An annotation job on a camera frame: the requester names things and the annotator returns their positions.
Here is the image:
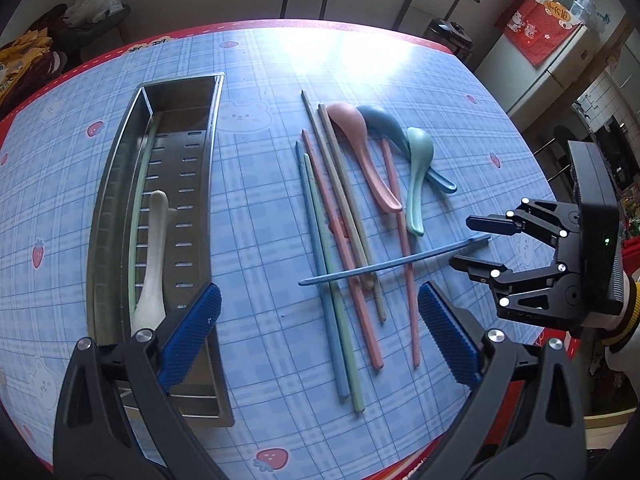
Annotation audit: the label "white plastic bag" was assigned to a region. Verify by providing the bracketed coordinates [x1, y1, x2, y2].
[62, 0, 123, 28]

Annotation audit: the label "person's right forearm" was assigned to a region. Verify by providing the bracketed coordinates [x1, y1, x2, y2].
[597, 266, 640, 393]

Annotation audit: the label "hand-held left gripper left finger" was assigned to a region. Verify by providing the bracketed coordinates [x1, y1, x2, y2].
[52, 282, 231, 480]

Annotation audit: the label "blue spoon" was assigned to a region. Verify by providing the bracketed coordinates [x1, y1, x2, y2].
[356, 105, 458, 195]

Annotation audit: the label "red printed cloth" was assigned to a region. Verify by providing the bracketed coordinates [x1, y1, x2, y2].
[501, 0, 583, 67]

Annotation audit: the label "green spoon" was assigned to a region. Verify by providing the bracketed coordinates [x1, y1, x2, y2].
[404, 126, 435, 237]

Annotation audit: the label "black kitchen appliance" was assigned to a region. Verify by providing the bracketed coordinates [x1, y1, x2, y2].
[429, 17, 474, 64]

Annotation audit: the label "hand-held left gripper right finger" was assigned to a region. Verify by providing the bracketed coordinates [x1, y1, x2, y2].
[417, 281, 586, 480]

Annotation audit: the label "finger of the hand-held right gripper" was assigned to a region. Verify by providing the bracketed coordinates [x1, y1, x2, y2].
[465, 198, 582, 261]
[449, 254, 583, 322]

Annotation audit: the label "blue plaid tablecloth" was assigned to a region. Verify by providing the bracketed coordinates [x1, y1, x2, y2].
[0, 19, 563, 480]

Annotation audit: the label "clear plastic containers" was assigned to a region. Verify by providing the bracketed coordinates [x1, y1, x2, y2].
[545, 0, 615, 28]

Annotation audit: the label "white refrigerator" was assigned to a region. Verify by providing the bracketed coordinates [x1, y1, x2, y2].
[472, 22, 603, 117]

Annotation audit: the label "pile of clothes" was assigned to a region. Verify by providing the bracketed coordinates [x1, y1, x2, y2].
[0, 2, 76, 111]

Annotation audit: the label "black chair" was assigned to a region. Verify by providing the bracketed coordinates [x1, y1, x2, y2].
[532, 125, 576, 187]

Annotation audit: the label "stainless steel utensil tray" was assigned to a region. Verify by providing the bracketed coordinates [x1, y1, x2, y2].
[86, 72, 236, 428]

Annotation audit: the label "white spoon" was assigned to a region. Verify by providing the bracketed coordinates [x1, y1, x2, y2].
[131, 190, 171, 338]

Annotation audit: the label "pink spoon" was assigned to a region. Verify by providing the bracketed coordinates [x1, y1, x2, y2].
[326, 102, 404, 212]

